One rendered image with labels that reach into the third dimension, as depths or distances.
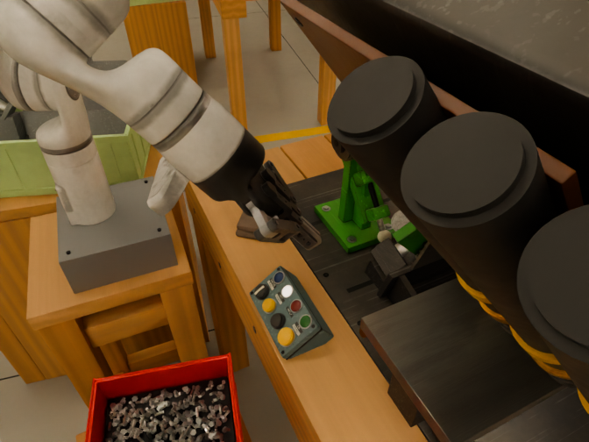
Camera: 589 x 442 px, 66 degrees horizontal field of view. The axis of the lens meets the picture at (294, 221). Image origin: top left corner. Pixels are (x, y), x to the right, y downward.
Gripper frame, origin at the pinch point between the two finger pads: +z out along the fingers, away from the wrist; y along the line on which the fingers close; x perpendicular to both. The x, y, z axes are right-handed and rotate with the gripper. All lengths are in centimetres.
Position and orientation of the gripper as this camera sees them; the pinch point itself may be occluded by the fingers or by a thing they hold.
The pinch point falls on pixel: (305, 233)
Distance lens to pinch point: 51.8
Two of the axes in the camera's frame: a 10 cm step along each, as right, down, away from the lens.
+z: 6.3, 5.8, 5.2
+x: -7.7, 5.4, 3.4
